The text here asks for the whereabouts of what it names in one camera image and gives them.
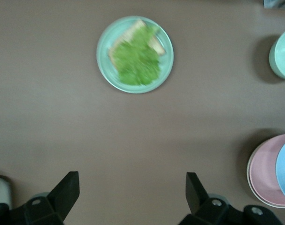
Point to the toast bread slice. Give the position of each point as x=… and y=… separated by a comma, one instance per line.
x=159, y=48

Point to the mint green plate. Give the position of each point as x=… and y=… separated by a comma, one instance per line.
x=104, y=63

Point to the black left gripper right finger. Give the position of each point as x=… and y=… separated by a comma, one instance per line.
x=196, y=197

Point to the grey metallic object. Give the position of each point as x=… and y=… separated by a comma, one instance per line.
x=277, y=3

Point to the pink plate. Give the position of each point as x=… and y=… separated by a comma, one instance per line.
x=264, y=173

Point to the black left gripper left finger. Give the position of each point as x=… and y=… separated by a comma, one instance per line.
x=63, y=199

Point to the green lettuce leaf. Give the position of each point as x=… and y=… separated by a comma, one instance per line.
x=137, y=61

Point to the mint green cup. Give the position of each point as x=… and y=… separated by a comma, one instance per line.
x=284, y=56

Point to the white rounded object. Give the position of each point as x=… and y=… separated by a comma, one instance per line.
x=0, y=189

